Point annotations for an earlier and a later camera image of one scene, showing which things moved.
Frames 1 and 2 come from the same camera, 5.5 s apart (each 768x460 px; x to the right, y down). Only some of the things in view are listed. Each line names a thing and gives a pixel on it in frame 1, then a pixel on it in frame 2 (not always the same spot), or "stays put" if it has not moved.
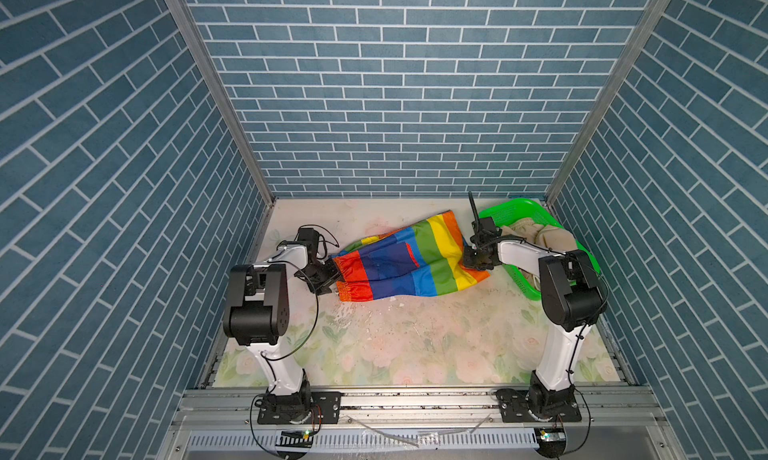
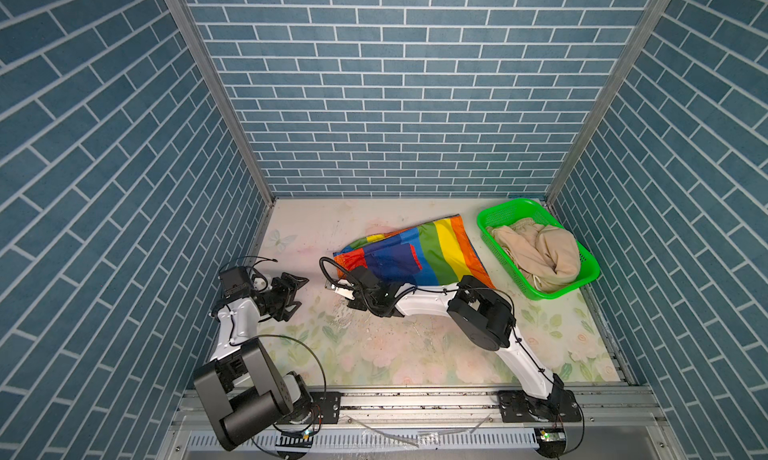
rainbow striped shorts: x=420 y=259 stays put
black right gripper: x=465 y=259 -> x=354 y=305
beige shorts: x=548 y=237 stays put
